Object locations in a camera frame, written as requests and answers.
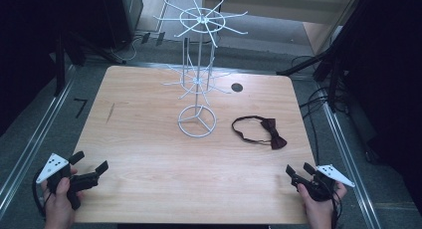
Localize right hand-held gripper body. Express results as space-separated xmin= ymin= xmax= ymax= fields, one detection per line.
xmin=292 ymin=164 xmax=355 ymax=202

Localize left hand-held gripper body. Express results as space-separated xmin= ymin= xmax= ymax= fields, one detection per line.
xmin=35 ymin=152 xmax=101 ymax=211

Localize dark red bow tie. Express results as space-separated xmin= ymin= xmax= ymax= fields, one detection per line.
xmin=231 ymin=114 xmax=289 ymax=150

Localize white wire display rack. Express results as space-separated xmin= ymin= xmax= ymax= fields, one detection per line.
xmin=152 ymin=0 xmax=249 ymax=138

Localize person's right hand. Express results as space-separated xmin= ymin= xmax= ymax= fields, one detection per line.
xmin=297 ymin=181 xmax=348 ymax=229

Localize person's left hand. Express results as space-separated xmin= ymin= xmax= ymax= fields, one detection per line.
xmin=41 ymin=167 xmax=85 ymax=229

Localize black metal stand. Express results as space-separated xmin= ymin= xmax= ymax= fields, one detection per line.
xmin=53 ymin=29 xmax=127 ymax=98
xmin=276 ymin=0 xmax=369 ymax=114

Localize dark cabinet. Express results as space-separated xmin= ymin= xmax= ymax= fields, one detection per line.
xmin=99 ymin=0 xmax=144 ymax=51

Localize aluminium floor rail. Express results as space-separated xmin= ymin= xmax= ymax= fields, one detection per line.
xmin=319 ymin=91 xmax=383 ymax=229
xmin=0 ymin=65 xmax=77 ymax=218

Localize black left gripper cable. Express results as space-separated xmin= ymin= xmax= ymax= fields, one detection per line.
xmin=31 ymin=175 xmax=49 ymax=220

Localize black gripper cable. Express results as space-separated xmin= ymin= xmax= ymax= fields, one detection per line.
xmin=31 ymin=175 xmax=49 ymax=220
xmin=330 ymin=190 xmax=343 ymax=229

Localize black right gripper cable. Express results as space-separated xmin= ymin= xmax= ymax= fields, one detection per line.
xmin=330 ymin=190 xmax=343 ymax=229

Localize black floor cable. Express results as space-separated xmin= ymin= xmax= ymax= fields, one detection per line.
xmin=291 ymin=55 xmax=347 ymax=157

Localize white floor cable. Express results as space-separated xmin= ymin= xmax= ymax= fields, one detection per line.
xmin=108 ymin=34 xmax=143 ymax=63

